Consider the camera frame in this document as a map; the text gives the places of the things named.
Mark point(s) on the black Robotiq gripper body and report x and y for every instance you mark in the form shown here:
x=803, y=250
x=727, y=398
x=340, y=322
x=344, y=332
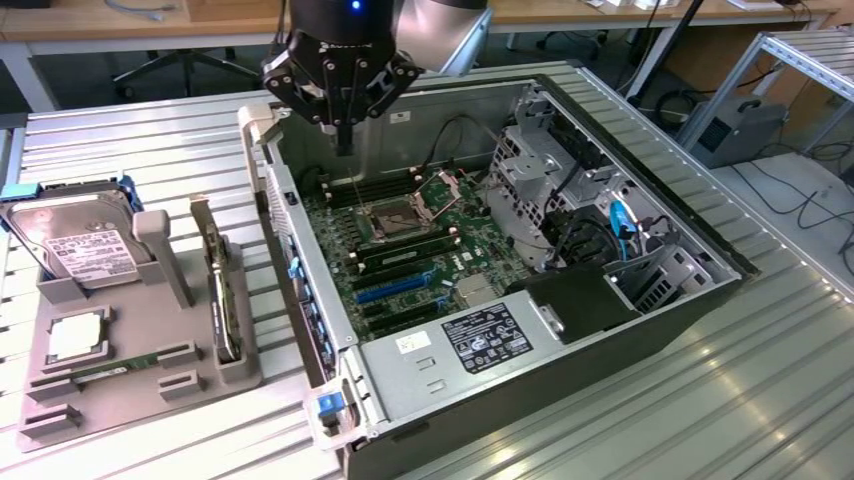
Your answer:
x=340, y=45

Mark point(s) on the Nvidia graphics card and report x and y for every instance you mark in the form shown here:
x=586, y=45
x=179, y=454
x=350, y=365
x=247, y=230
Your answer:
x=223, y=300

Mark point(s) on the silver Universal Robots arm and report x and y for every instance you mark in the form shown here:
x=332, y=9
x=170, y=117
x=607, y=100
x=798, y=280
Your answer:
x=440, y=30

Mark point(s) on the office chair star base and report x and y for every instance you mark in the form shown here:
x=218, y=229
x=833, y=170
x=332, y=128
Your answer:
x=190, y=60

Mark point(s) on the black RAM slot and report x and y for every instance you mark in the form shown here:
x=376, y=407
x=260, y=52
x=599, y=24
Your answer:
x=367, y=176
x=371, y=189
x=374, y=195
x=368, y=182

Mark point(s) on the metal socket cover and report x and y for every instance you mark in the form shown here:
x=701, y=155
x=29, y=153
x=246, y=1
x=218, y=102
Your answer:
x=448, y=181

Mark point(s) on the thin locking lever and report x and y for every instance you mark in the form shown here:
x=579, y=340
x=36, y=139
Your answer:
x=358, y=192

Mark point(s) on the silver drive cage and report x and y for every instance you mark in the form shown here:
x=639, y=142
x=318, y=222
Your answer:
x=527, y=170

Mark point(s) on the CPU socket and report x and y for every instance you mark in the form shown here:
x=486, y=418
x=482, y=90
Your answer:
x=394, y=220

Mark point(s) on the wooden desk white legs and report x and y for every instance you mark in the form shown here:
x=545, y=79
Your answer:
x=80, y=25
x=567, y=15

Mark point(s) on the black office chair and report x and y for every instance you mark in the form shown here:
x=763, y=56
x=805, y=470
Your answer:
x=587, y=40

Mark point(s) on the green motherboard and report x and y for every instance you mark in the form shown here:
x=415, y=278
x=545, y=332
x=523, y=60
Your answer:
x=467, y=240

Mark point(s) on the green RAM stick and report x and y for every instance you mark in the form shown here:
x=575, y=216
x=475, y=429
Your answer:
x=400, y=257
x=100, y=372

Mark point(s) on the long black expansion slot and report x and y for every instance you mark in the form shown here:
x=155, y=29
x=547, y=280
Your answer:
x=387, y=281
x=407, y=324
x=407, y=312

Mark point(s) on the blue expansion slot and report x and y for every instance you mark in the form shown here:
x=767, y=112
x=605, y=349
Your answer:
x=390, y=295

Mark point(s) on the silver finned heatsink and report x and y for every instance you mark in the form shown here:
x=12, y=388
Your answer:
x=480, y=292

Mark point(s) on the silver hard disk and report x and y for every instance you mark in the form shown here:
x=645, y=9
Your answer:
x=73, y=235

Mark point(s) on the short black expansion slot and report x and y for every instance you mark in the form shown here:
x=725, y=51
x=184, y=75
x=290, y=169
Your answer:
x=374, y=312

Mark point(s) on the blue disk carrier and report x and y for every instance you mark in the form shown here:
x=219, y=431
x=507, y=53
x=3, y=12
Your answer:
x=16, y=192

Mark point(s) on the grey plastic parts rack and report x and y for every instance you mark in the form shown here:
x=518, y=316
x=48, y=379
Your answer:
x=154, y=330

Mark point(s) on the grey machine box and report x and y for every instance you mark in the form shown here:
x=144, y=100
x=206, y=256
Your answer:
x=741, y=135

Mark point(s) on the silver power supply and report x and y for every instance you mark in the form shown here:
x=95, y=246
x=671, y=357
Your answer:
x=414, y=380

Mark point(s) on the silver CPU chip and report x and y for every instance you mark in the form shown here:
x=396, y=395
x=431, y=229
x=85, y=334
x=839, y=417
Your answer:
x=76, y=337

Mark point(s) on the blue case latch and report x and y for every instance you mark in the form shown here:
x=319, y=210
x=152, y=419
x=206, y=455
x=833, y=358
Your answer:
x=328, y=404

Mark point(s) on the open black PC case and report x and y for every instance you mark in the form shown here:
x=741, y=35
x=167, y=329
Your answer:
x=534, y=425

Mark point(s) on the aluminium frame slat table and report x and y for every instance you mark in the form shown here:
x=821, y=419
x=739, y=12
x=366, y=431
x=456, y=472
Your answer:
x=814, y=55

